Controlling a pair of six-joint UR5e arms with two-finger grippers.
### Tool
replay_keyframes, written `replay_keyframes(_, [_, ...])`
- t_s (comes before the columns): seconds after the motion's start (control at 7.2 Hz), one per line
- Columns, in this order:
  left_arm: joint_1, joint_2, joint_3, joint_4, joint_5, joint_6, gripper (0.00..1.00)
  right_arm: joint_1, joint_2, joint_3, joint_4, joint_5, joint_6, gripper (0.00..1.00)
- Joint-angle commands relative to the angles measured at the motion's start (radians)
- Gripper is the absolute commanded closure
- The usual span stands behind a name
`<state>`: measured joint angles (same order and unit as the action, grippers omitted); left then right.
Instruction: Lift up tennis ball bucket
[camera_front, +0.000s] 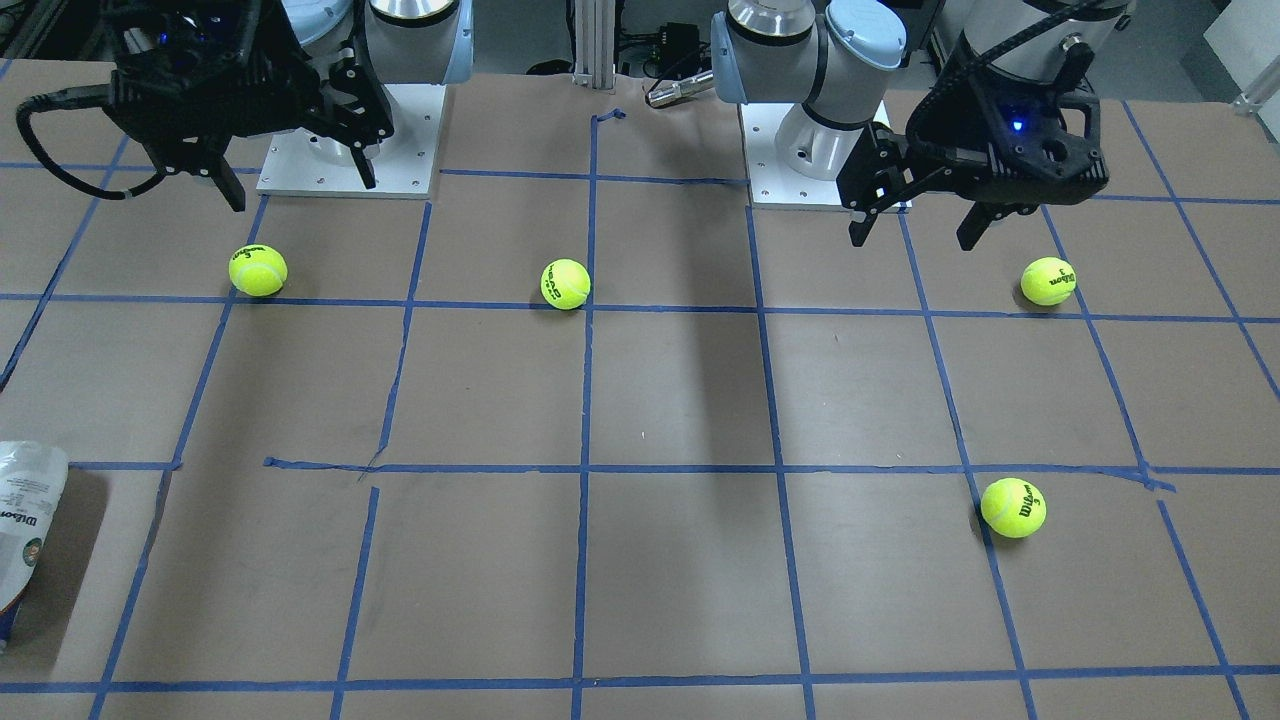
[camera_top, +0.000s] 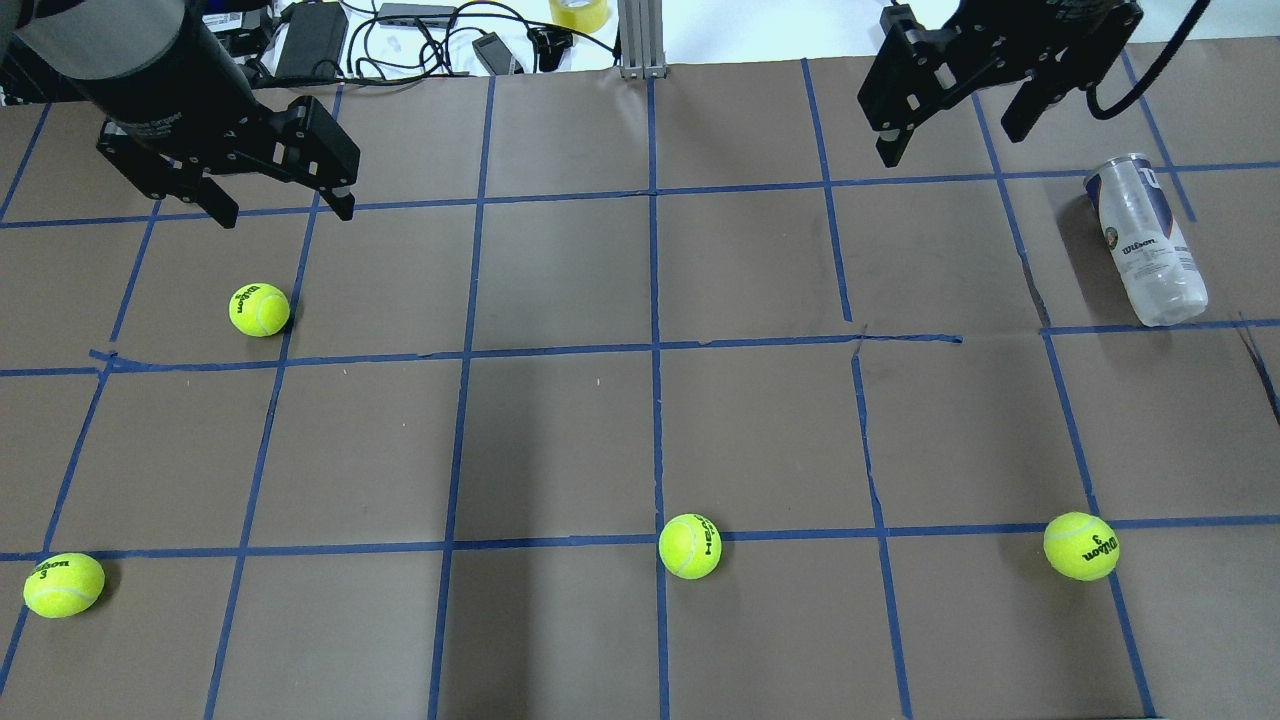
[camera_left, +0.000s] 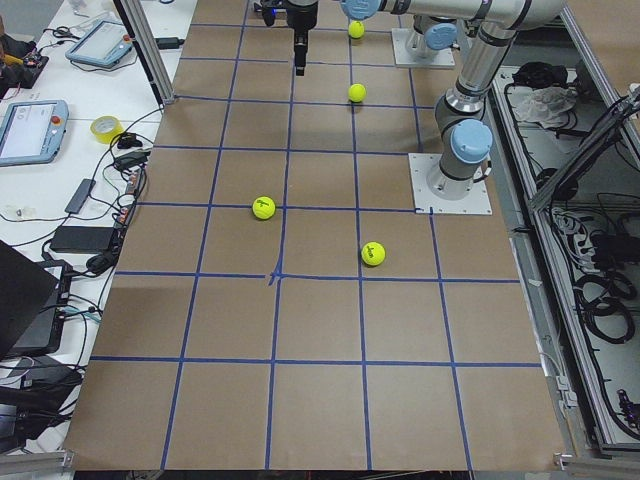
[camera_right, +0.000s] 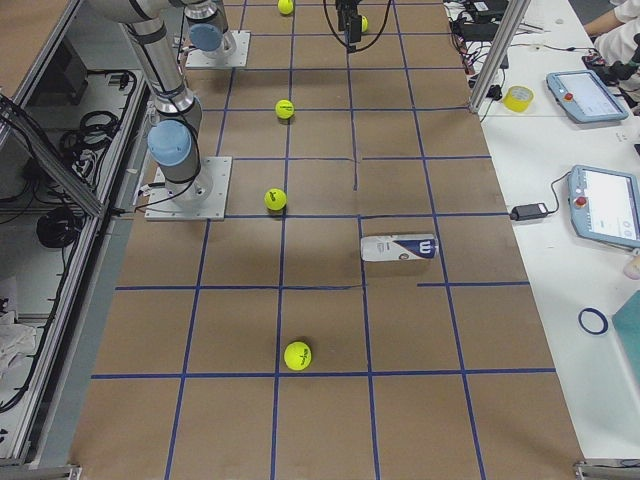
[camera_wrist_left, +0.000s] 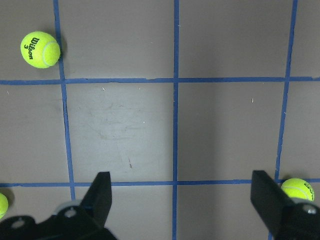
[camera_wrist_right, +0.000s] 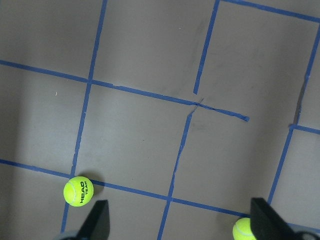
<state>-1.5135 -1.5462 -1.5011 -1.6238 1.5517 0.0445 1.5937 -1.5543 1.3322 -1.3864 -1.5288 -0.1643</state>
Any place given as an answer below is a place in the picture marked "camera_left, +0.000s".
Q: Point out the crumpled white cloth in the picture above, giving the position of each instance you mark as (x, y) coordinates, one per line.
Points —
(548, 107)

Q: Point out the blue teach pendant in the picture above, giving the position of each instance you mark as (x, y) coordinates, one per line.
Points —
(32, 132)
(104, 45)

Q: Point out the black flat box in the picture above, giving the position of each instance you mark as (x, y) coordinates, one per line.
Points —
(82, 239)

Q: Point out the yellow tennis ball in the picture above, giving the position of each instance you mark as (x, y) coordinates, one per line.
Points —
(356, 29)
(357, 93)
(373, 253)
(263, 208)

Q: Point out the aluminium frame post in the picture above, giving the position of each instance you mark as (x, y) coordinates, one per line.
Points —
(135, 22)

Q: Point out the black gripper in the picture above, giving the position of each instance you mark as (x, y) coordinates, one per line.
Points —
(300, 19)

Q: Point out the black laptop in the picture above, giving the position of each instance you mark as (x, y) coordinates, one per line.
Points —
(33, 295)

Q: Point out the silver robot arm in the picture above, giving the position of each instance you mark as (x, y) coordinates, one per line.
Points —
(420, 24)
(466, 140)

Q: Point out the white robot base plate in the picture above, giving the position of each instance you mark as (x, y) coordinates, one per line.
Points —
(433, 49)
(435, 193)

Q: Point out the yellow tape roll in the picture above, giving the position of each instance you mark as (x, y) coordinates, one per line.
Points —
(106, 128)

